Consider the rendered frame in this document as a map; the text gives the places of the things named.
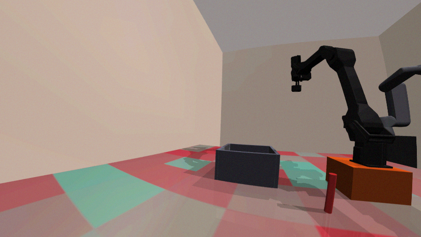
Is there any dark red cylinder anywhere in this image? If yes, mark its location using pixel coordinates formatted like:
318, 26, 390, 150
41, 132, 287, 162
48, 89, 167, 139
324, 173, 337, 214

